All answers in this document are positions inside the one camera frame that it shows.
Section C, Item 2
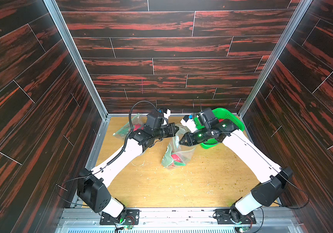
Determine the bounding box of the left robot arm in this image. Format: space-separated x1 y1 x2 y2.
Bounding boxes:
77 108 179 221

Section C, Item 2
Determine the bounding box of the green plastic basket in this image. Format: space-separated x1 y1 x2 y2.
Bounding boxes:
192 108 245 149

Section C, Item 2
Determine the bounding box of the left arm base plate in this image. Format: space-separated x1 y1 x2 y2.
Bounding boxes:
99 208 140 226

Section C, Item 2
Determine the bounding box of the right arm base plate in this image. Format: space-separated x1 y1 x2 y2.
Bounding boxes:
213 208 256 225

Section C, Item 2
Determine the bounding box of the dragon fruit far bag upper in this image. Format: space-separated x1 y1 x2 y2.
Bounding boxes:
133 124 144 132

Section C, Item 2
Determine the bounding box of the dragon fruit in near bag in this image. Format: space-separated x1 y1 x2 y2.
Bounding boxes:
171 154 186 166

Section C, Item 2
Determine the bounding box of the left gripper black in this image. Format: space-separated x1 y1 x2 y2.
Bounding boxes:
150 123 179 141

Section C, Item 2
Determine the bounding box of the aluminium front rail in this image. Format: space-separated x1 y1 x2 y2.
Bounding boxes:
56 207 305 233

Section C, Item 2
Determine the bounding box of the zip-top bag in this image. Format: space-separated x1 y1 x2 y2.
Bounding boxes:
113 113 146 140
161 124 196 169

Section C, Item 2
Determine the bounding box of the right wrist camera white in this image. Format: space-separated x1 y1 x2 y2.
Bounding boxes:
181 115 197 133

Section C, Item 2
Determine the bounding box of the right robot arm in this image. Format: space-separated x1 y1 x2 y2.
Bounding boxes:
179 108 293 224

